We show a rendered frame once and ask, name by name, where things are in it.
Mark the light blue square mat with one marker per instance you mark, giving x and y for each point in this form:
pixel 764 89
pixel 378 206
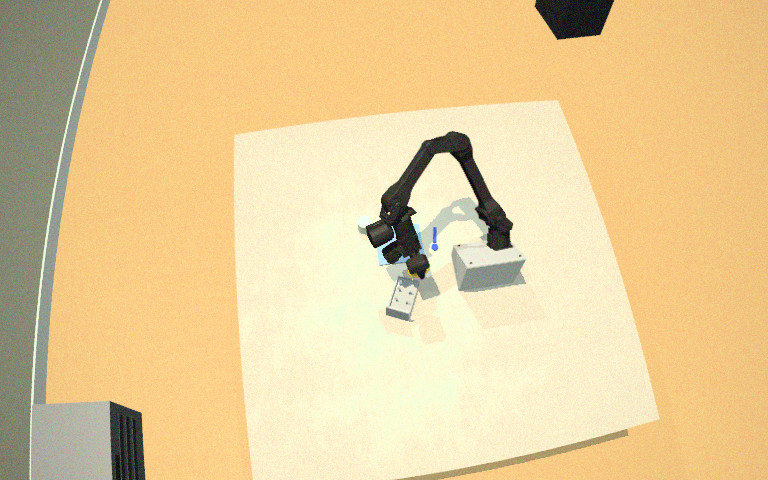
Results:
pixel 382 260

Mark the yellow round plate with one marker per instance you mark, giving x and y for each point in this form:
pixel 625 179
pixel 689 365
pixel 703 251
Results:
pixel 415 275

